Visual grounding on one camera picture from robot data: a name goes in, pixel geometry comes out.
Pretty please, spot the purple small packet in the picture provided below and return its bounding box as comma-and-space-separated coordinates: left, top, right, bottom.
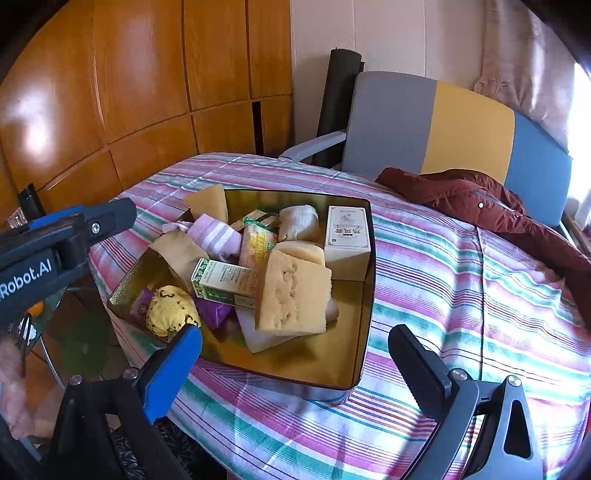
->
129, 288, 233, 330

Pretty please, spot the dark red jacket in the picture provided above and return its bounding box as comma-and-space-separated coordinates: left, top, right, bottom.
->
377, 167, 590, 322

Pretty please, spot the yellow spotted plush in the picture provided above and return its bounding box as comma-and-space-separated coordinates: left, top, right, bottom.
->
145, 285, 201, 338

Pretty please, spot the white sock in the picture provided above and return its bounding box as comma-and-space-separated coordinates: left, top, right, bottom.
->
279, 205, 321, 242

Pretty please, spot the wooden wardrobe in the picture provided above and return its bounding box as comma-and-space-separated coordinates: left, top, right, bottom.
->
1, 1, 293, 216

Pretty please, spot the gold tin box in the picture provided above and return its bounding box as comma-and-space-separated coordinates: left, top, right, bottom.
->
107, 189, 376, 405

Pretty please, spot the white tea box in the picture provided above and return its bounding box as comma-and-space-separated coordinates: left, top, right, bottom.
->
324, 206, 372, 281

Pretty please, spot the black rolled mat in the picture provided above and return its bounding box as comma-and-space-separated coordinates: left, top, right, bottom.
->
313, 48, 365, 169

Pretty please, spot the pink sock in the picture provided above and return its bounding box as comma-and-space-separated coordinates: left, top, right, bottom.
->
161, 214, 242, 262

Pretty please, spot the green white medicine box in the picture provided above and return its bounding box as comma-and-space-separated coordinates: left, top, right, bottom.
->
190, 258, 259, 310

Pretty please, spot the grey yellow blue chair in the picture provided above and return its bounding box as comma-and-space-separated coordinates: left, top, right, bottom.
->
280, 71, 572, 227

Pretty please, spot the pink curtain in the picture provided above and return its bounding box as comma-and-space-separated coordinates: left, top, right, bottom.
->
474, 0, 575, 148

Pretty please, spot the yellow sponge wedge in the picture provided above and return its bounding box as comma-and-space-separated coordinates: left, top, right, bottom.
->
254, 251, 332, 337

